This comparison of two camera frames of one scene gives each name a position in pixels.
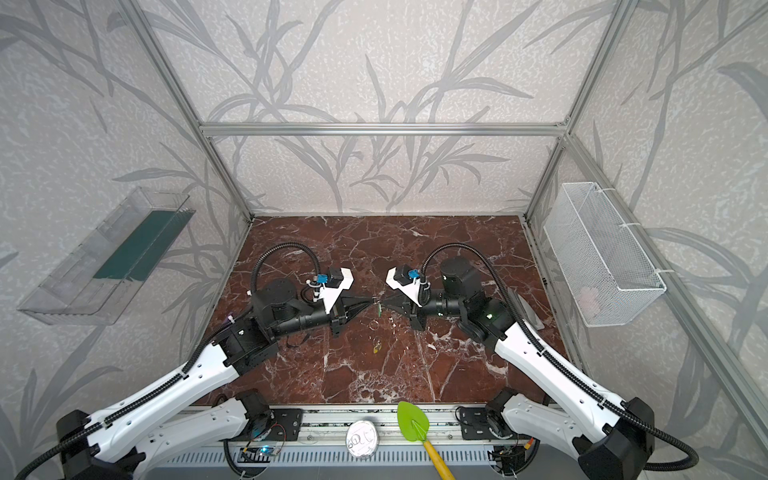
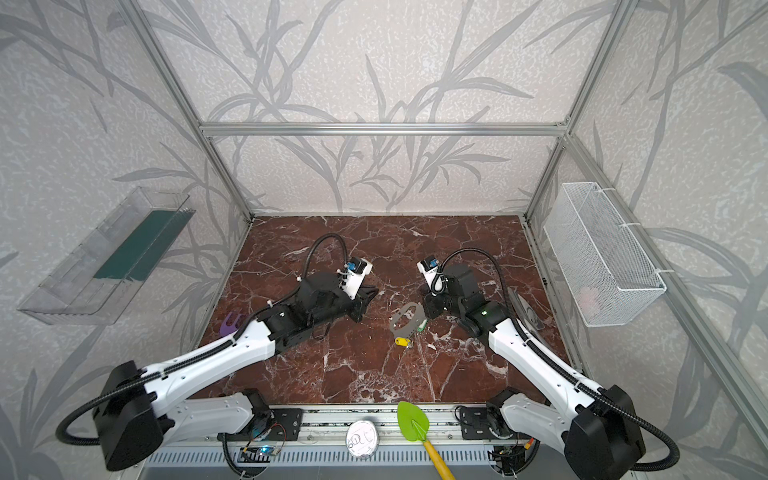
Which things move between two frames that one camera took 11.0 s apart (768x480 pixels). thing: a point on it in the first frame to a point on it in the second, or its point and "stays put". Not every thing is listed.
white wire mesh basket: x=607 y=272 stays put
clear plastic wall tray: x=98 y=282 stays put
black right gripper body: x=414 y=308 to x=435 y=303
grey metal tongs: x=525 y=311 stays put
